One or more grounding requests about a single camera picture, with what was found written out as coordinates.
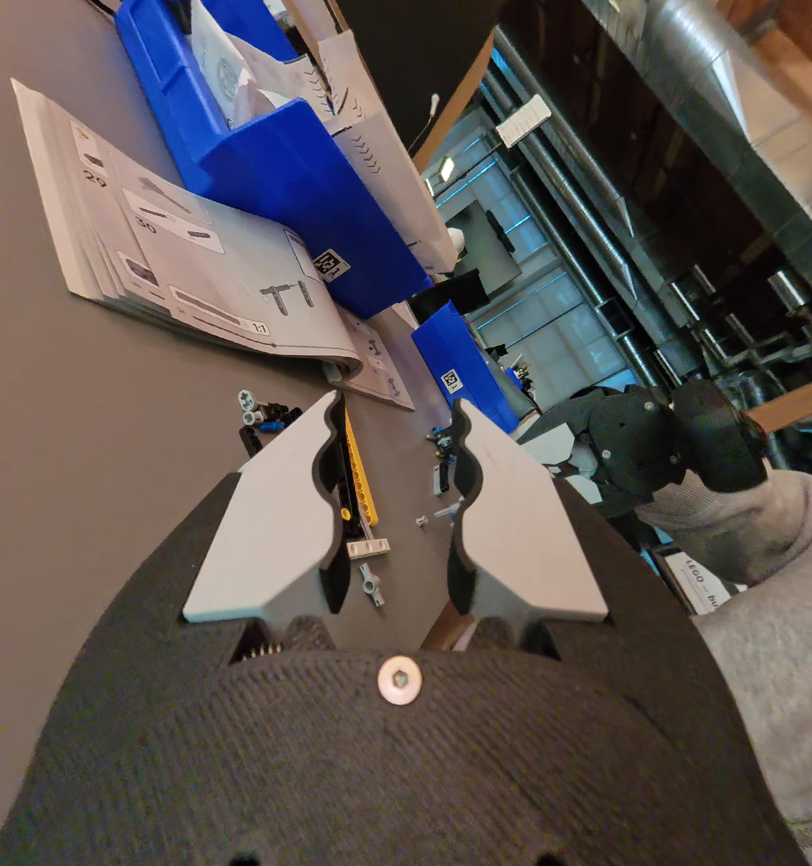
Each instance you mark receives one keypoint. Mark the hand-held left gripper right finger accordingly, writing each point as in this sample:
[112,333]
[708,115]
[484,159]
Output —
[524,541]

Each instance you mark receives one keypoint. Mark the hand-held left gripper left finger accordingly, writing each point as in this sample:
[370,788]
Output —
[264,534]

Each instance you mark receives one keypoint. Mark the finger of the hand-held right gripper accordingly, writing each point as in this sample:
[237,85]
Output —
[549,448]
[585,488]

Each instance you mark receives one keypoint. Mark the person's right forearm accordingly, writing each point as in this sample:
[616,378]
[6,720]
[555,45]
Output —
[731,528]

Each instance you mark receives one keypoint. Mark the grey lego axle pin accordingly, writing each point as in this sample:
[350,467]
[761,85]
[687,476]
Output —
[448,509]

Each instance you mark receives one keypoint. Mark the black lego beam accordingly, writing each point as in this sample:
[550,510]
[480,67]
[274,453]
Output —
[349,490]

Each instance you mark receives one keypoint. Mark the black and white lego piece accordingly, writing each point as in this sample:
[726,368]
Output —
[440,479]

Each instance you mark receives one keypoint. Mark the white lego beam with holes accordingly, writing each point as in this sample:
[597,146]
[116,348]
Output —
[369,547]

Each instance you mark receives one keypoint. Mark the colourful lego gear assembly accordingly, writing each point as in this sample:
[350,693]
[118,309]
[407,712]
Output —
[442,443]

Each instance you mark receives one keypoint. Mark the yellow lego beam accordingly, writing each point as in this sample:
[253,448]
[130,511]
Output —
[360,473]

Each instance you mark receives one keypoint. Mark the cluster of small lego pieces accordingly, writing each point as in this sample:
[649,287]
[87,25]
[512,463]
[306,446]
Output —
[265,419]

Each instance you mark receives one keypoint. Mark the grey lego connector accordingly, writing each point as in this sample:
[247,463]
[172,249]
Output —
[373,585]

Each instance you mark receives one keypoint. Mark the lego instruction booklet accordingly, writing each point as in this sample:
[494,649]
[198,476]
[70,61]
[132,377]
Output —
[196,270]

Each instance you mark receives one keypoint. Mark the small blue plastic bin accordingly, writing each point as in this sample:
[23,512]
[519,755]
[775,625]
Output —
[467,352]

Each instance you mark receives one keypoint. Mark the framed black and white sign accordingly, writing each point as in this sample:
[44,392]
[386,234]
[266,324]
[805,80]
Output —
[700,582]

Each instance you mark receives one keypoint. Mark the black monitor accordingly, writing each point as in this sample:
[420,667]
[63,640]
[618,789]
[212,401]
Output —
[450,294]

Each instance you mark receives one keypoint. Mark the grey metal pipes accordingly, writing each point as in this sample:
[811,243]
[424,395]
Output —
[572,199]

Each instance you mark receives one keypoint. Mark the white paper label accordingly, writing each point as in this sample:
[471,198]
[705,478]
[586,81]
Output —
[524,120]

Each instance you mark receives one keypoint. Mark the white chevron print paper bag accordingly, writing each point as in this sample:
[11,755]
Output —
[379,162]

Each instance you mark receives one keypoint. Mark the wooden beam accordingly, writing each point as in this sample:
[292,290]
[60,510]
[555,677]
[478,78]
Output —
[455,101]

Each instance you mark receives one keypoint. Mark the large blue plastic bin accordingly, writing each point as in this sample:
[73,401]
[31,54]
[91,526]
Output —
[291,176]

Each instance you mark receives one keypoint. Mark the white printed paper bag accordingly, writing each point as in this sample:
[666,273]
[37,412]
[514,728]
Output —
[220,64]

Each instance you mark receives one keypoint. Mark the silver ventilation duct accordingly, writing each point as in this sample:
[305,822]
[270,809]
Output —
[690,47]

